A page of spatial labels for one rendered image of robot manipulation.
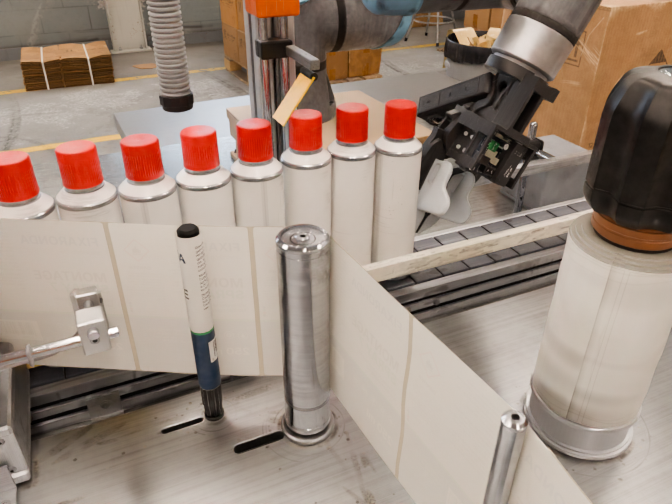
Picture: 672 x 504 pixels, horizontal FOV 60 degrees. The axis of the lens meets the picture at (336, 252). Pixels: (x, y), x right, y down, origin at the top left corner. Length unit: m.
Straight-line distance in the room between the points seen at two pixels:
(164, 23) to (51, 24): 5.44
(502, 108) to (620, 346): 0.30
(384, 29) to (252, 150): 0.56
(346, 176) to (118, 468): 0.34
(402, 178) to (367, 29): 0.48
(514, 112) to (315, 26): 0.47
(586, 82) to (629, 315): 0.72
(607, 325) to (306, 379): 0.22
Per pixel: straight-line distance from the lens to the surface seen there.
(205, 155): 0.55
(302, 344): 0.44
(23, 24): 6.05
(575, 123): 1.14
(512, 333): 0.64
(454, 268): 0.73
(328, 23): 1.03
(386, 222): 0.65
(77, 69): 4.99
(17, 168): 0.54
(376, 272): 0.65
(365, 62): 4.39
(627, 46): 1.14
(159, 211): 0.55
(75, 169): 0.54
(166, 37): 0.62
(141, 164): 0.54
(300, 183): 0.59
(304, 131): 0.58
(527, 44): 0.66
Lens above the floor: 1.27
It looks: 32 degrees down
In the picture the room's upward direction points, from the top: straight up
